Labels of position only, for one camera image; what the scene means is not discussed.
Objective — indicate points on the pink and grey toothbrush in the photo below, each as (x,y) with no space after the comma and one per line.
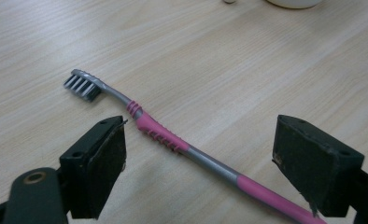
(160,130)

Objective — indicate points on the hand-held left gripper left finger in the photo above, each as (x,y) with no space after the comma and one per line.
(92,174)

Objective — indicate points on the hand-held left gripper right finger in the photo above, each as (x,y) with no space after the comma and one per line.
(316,168)

